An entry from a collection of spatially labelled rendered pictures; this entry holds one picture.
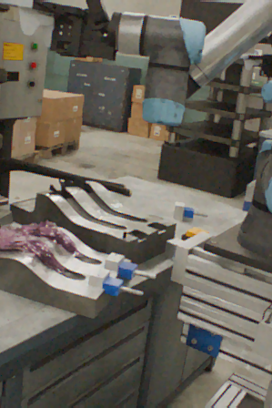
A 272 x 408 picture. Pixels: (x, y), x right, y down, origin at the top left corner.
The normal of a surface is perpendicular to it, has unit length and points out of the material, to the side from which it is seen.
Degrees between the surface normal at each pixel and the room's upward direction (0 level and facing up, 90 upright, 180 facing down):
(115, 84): 90
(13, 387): 90
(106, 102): 90
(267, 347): 90
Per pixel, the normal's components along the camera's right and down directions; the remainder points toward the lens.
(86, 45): -0.11, 0.15
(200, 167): -0.50, 0.20
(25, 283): -0.30, 0.25
